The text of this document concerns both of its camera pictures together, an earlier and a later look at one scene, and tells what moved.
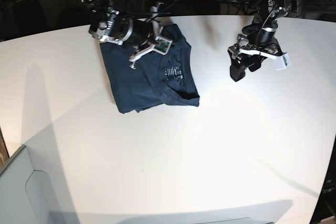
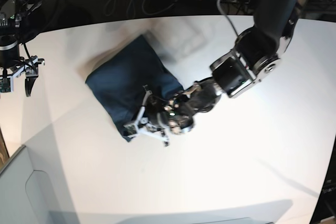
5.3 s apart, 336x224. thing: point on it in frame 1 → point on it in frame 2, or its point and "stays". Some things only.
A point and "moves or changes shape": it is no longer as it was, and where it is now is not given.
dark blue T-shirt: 156,79 moves or changes shape
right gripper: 271,49 → 141,125
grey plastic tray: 34,189 stays
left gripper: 161,44 → 30,66
